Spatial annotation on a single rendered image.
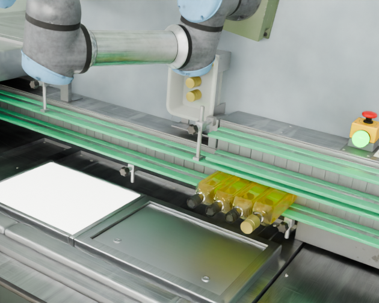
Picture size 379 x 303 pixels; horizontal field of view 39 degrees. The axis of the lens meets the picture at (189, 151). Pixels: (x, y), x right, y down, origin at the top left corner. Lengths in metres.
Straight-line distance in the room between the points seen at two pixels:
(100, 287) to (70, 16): 0.64
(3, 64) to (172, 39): 0.86
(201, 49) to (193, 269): 0.57
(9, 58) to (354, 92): 1.22
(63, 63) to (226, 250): 0.66
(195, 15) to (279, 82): 0.39
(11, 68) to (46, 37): 0.93
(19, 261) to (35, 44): 0.60
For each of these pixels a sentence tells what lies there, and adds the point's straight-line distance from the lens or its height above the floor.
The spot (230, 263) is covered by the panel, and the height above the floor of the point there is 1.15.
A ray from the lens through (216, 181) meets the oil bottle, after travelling 1.48.
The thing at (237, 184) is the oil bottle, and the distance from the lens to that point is 1.50.
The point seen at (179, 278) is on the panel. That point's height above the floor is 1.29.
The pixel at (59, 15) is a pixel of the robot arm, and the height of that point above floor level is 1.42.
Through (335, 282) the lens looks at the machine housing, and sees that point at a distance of 1.50.
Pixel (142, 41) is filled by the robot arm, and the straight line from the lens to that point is 1.32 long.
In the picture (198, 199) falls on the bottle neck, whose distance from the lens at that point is 1.42.
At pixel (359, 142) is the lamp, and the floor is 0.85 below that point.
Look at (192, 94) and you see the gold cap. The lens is 1.71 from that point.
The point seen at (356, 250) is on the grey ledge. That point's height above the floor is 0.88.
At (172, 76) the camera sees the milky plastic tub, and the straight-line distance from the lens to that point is 1.72.
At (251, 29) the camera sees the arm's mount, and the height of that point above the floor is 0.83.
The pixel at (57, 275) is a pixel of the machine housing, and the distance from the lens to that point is 1.41.
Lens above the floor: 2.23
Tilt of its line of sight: 53 degrees down
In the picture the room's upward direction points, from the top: 118 degrees counter-clockwise
